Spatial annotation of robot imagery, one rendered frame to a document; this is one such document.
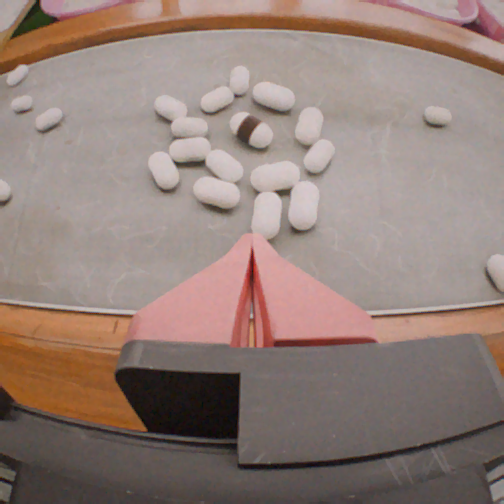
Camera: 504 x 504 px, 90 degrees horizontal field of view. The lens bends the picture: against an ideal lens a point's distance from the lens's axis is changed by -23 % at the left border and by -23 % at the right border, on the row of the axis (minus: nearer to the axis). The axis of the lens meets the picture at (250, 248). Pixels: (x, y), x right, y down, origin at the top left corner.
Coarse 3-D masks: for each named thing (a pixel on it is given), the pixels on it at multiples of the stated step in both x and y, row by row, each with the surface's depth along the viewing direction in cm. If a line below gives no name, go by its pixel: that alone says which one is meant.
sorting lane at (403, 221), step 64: (64, 64) 30; (128, 64) 29; (192, 64) 29; (256, 64) 29; (320, 64) 29; (384, 64) 29; (448, 64) 30; (0, 128) 28; (64, 128) 27; (128, 128) 27; (384, 128) 27; (448, 128) 27; (64, 192) 26; (128, 192) 25; (192, 192) 25; (256, 192) 25; (320, 192) 25; (384, 192) 25; (448, 192) 25; (0, 256) 24; (64, 256) 24; (128, 256) 24; (192, 256) 24; (320, 256) 24; (384, 256) 24; (448, 256) 24
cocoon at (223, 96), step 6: (216, 90) 26; (222, 90) 26; (228, 90) 26; (204, 96) 26; (210, 96) 26; (216, 96) 26; (222, 96) 26; (228, 96) 26; (204, 102) 26; (210, 102) 26; (216, 102) 26; (222, 102) 26; (228, 102) 26; (204, 108) 26; (210, 108) 26; (216, 108) 26
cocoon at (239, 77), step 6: (240, 66) 27; (234, 72) 26; (240, 72) 26; (246, 72) 27; (234, 78) 26; (240, 78) 26; (246, 78) 26; (234, 84) 26; (240, 84) 26; (246, 84) 26; (234, 90) 27; (240, 90) 26; (246, 90) 27
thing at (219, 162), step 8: (216, 152) 24; (224, 152) 24; (208, 160) 24; (216, 160) 24; (224, 160) 24; (232, 160) 24; (208, 168) 25; (216, 168) 24; (224, 168) 24; (232, 168) 24; (240, 168) 24; (224, 176) 24; (232, 176) 24; (240, 176) 24
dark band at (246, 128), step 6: (246, 120) 24; (252, 120) 24; (258, 120) 25; (240, 126) 25; (246, 126) 24; (252, 126) 24; (240, 132) 25; (246, 132) 25; (252, 132) 24; (240, 138) 26; (246, 138) 25
